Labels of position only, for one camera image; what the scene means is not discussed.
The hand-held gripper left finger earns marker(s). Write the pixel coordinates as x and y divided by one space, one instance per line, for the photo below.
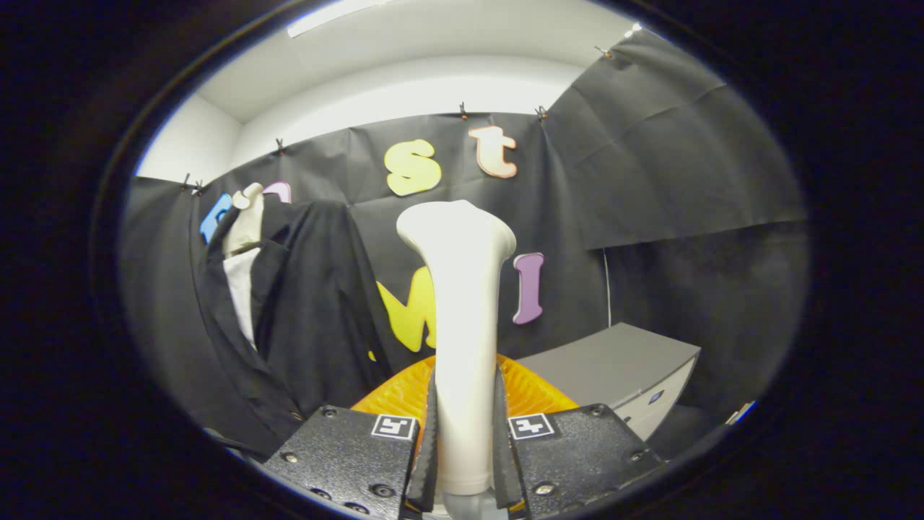
339 455

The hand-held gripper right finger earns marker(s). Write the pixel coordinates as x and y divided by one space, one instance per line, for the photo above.
577 455

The black jacket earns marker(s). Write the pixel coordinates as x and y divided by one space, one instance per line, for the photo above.
310 303

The white garment steamer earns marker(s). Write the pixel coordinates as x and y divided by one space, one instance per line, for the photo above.
462 325

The grey cabinet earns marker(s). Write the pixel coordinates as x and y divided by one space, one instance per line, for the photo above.
613 361

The white mannequin torso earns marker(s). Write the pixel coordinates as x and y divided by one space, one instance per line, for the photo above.
245 217

